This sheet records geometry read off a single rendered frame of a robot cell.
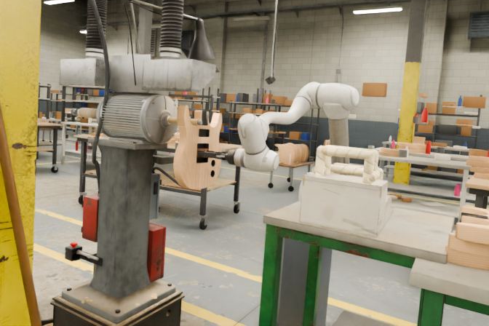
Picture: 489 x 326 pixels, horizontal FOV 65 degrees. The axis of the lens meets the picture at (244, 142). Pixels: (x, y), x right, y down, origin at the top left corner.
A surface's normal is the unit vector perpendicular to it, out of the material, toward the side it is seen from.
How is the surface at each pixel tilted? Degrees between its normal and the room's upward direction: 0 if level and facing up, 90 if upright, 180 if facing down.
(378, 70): 90
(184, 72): 90
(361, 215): 90
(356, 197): 90
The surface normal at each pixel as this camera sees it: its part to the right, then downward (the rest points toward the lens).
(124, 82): -0.51, 0.03
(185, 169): 0.87, 0.06
